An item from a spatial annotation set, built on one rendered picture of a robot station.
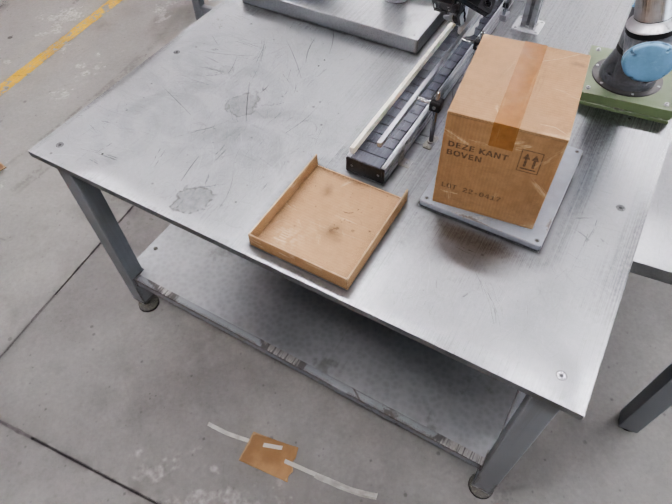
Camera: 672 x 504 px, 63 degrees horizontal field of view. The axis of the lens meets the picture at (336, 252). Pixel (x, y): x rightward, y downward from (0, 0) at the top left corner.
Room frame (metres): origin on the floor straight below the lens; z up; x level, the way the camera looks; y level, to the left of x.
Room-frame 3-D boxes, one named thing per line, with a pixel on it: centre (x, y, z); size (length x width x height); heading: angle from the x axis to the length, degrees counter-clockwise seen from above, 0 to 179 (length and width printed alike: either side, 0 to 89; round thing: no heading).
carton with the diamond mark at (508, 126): (0.97, -0.41, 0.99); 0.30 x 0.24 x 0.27; 155
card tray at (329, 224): (0.85, 0.01, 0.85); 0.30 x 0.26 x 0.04; 148
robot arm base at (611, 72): (1.31, -0.85, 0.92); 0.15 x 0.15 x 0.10
